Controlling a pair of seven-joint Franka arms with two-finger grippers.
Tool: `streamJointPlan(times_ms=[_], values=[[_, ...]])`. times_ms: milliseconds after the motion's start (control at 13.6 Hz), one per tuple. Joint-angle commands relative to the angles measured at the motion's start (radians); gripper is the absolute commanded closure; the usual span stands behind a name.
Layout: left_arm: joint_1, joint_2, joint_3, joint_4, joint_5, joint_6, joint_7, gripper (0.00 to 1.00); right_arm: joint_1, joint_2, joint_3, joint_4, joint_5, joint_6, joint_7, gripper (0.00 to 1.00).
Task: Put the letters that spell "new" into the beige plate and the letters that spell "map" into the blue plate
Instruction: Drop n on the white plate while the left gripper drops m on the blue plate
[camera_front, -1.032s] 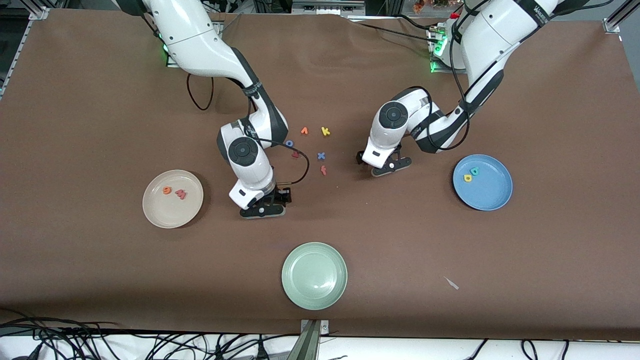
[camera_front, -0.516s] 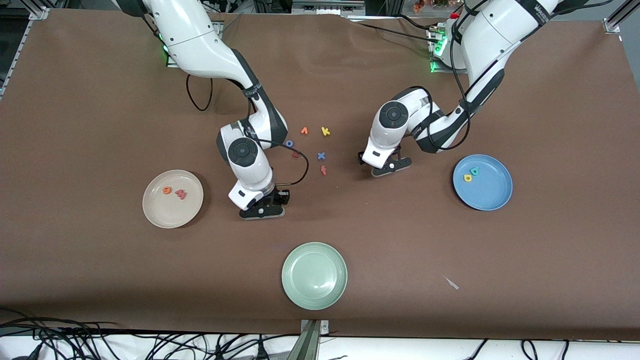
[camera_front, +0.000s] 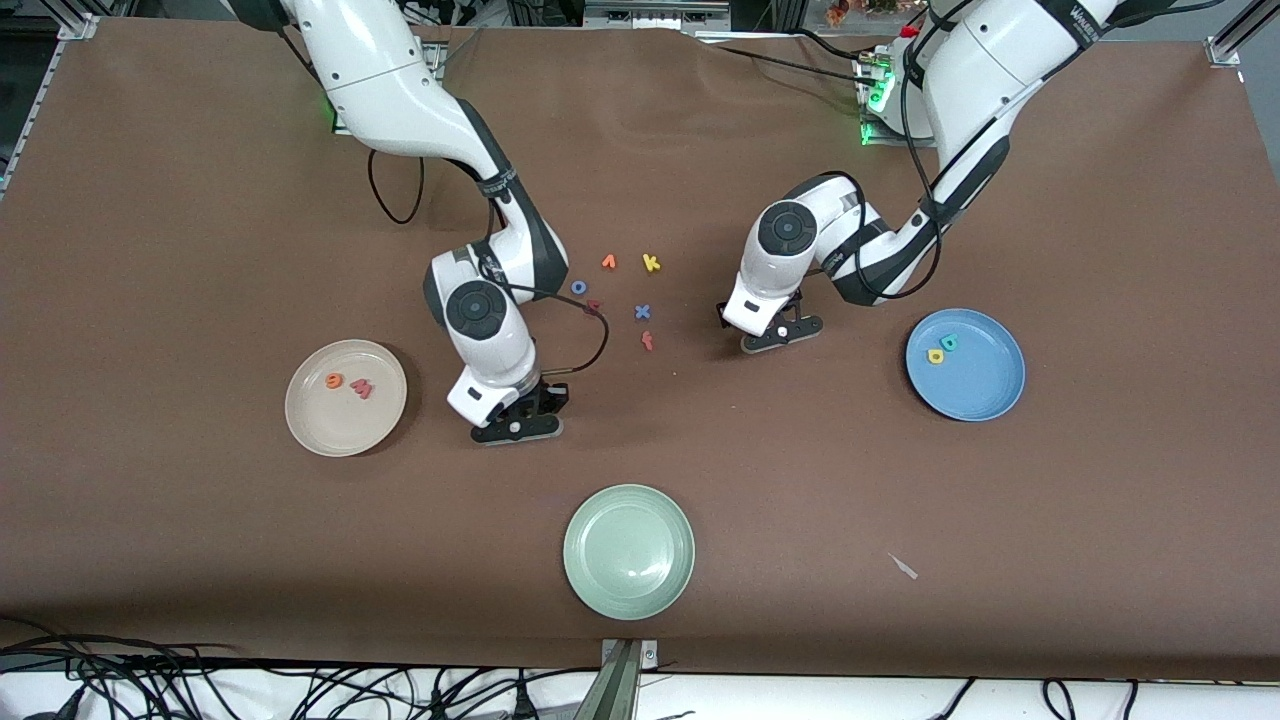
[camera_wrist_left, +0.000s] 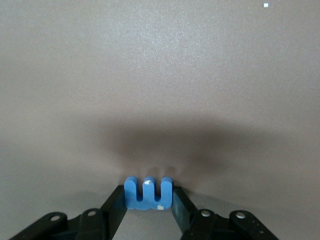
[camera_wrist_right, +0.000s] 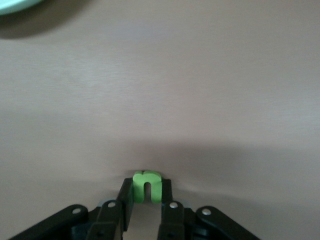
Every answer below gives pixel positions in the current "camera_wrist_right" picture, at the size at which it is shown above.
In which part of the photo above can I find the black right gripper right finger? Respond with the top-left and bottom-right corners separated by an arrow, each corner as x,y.
157,179 -> 261,240

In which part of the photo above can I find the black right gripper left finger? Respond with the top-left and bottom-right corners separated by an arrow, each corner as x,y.
7,177 -> 136,240

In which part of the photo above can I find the green foam letter n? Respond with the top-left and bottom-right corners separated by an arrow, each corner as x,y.
131,169 -> 164,204

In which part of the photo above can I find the brown table cover sheet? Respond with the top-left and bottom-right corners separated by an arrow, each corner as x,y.
0,0 -> 320,240

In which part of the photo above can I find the pale green round plate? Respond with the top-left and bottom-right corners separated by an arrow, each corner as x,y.
0,0 -> 44,16

